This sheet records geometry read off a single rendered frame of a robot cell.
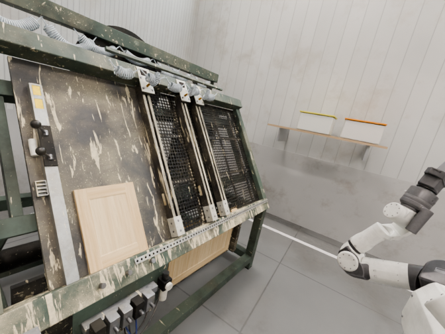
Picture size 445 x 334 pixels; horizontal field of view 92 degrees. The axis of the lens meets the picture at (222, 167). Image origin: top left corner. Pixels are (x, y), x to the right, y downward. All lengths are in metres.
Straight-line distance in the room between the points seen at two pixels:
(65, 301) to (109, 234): 0.32
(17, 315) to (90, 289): 0.24
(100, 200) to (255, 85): 3.79
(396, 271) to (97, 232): 1.30
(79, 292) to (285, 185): 3.67
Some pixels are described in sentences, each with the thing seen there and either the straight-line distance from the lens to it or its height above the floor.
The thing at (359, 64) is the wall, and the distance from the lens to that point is 4.26.
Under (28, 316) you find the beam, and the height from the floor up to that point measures 0.87.
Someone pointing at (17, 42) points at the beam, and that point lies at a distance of 1.47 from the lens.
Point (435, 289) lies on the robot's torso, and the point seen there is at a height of 1.36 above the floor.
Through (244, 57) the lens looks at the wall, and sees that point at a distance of 4.81.
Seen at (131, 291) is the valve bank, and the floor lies 0.75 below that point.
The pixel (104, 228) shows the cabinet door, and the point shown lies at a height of 1.04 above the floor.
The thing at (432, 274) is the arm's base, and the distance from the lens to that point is 1.04.
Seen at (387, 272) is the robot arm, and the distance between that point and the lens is 1.07.
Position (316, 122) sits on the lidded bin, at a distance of 3.50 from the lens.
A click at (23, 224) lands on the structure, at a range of 1.28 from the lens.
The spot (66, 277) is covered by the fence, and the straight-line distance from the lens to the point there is 1.23.
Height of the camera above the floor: 1.72
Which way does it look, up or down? 13 degrees down
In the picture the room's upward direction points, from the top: 11 degrees clockwise
